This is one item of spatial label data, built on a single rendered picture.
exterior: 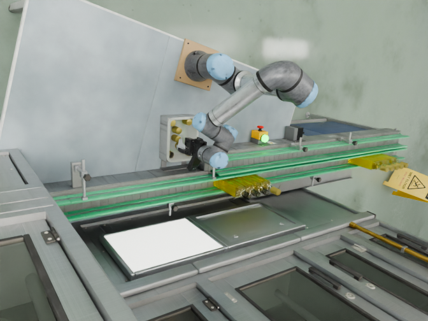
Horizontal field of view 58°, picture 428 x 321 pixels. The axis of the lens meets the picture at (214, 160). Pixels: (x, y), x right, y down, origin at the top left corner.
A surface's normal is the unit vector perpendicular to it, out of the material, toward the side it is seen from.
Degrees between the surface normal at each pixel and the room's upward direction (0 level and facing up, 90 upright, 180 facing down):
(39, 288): 90
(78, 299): 90
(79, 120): 0
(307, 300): 90
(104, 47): 0
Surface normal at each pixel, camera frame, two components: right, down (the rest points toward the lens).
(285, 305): 0.07, -0.96
